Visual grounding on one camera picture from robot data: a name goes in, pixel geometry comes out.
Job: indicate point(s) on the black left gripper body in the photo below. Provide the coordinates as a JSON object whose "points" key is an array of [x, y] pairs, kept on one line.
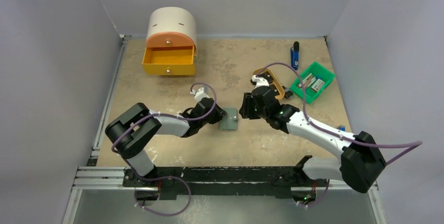
{"points": [[214, 117]]}

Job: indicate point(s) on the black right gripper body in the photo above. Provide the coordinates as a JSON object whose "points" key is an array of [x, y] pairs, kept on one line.
{"points": [[247, 105]]}

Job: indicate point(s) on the green card holder wallet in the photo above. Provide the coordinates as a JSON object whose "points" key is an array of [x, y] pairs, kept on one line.
{"points": [[230, 120]]}

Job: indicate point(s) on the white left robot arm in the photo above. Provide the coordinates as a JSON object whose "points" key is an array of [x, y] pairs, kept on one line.
{"points": [[132, 130]]}

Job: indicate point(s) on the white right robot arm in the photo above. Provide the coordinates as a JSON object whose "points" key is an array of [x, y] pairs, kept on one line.
{"points": [[356, 161]]}

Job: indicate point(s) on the tan oval tray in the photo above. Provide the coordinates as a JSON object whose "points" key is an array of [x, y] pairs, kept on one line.
{"points": [[274, 84]]}

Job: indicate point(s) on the small box in bin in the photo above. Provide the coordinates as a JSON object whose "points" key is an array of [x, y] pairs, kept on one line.
{"points": [[317, 85]]}

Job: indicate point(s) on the yellow open drawer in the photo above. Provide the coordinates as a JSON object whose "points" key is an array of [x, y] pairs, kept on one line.
{"points": [[170, 61]]}

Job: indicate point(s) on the green plastic bin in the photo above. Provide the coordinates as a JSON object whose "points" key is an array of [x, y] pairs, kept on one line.
{"points": [[314, 71]]}

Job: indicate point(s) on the blue lighter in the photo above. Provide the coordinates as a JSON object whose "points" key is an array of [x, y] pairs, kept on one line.
{"points": [[294, 54]]}

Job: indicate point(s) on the white and orange drawer cabinet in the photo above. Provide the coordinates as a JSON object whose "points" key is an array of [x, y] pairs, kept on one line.
{"points": [[170, 30]]}

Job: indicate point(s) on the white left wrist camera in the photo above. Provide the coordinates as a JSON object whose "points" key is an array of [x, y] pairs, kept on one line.
{"points": [[199, 94]]}

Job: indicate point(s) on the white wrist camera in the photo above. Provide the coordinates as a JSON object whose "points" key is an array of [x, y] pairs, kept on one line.
{"points": [[199, 94], [258, 81]]}

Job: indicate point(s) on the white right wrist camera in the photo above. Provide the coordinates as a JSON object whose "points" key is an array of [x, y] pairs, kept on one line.
{"points": [[258, 81]]}

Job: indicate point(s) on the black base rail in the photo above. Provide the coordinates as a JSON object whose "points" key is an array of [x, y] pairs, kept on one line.
{"points": [[281, 182]]}

